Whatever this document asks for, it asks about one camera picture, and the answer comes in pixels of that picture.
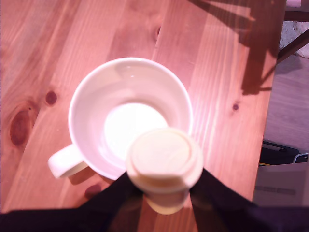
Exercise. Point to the cream coffee capsule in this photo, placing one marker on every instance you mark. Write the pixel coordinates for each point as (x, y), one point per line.
(164, 162)

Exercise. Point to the grey box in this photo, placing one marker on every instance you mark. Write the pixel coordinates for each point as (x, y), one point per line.
(281, 183)

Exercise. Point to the white ceramic mug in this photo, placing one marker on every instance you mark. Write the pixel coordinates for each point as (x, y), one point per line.
(120, 113)

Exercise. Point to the dark wooden chair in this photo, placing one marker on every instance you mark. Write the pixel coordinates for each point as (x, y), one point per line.
(290, 36)

